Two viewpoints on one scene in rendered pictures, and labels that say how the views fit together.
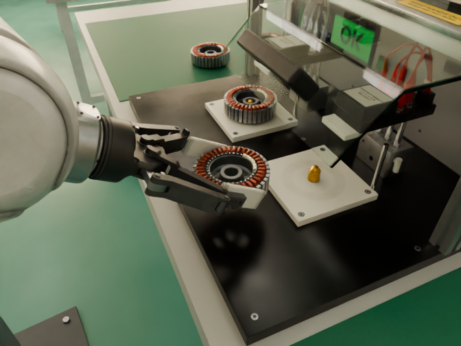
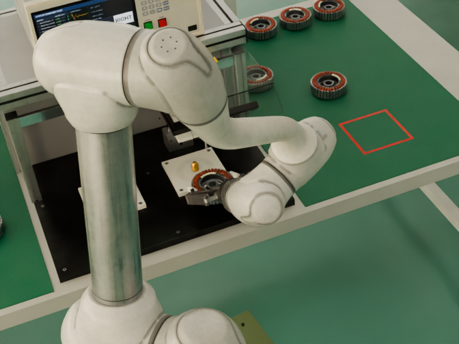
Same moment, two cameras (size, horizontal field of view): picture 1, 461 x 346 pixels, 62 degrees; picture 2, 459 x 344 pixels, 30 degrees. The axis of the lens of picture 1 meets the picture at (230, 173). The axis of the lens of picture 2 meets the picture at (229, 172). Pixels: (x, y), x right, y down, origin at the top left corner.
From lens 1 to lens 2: 2.00 m
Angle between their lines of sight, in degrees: 62
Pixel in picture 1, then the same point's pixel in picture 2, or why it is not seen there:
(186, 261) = (247, 228)
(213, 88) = (59, 222)
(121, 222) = not seen: outside the picture
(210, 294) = not seen: hidden behind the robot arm
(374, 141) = not seen: hidden behind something
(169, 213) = (209, 239)
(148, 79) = (13, 276)
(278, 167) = (182, 183)
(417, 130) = (158, 119)
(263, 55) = (238, 110)
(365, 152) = (175, 144)
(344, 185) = (202, 158)
